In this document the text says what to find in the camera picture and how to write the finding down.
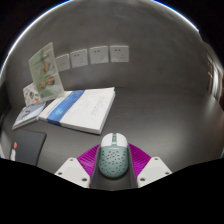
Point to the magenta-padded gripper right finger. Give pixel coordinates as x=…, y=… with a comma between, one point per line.
x=155, y=168

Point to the dark framed glass door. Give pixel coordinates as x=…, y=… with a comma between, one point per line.
x=216, y=76

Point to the white book with blue stripe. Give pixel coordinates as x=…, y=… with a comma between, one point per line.
x=83, y=110

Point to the white card with stickers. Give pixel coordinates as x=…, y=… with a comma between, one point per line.
x=30, y=95

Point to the green and white perforated mouse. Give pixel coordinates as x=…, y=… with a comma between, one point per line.
x=113, y=156

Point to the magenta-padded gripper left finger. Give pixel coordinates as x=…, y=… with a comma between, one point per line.
x=71, y=170

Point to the grey striped cover book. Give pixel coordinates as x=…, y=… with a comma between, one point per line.
x=28, y=115

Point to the dark grey mouse pad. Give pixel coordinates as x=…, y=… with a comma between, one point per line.
x=28, y=146

